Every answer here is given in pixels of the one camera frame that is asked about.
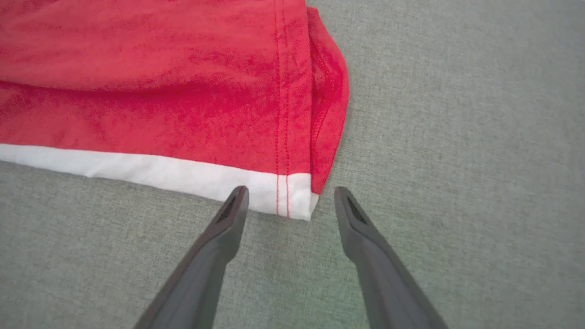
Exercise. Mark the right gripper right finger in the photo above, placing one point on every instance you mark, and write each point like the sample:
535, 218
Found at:
379, 274

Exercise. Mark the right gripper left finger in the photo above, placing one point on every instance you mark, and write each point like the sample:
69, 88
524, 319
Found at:
205, 265

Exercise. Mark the red shorts with white trim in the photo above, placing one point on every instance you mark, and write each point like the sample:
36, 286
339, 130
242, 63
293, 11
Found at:
160, 91

